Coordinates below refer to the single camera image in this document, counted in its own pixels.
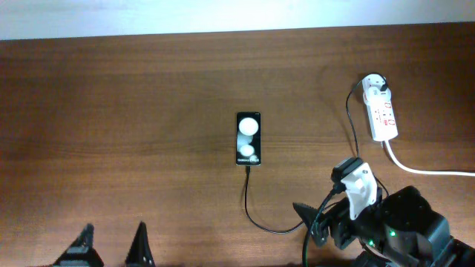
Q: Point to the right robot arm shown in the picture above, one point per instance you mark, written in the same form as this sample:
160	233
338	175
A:
399	230

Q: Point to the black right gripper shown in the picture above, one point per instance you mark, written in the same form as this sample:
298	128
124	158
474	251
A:
338	216

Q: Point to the white power strip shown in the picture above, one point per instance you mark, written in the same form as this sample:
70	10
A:
380	114

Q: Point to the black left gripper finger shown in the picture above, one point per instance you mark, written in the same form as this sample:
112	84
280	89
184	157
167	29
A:
139	254
81	251

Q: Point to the white USB charger plug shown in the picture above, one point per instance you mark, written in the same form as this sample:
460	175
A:
374	84

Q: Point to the black Galaxy smartphone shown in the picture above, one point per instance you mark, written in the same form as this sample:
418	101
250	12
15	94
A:
248	139

